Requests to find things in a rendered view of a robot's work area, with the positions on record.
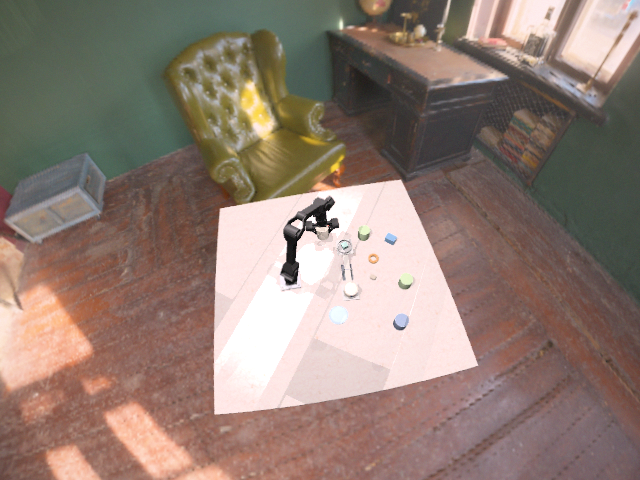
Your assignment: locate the grey balance scale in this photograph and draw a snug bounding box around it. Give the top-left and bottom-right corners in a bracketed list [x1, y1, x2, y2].
[336, 239, 359, 301]

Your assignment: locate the small blue cube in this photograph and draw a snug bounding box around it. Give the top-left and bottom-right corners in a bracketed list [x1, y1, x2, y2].
[384, 232, 397, 245]

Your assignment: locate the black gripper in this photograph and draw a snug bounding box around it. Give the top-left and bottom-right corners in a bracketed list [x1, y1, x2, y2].
[305, 217, 339, 235]

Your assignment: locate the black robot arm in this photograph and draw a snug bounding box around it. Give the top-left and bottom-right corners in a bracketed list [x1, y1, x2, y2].
[279, 195, 335, 286]

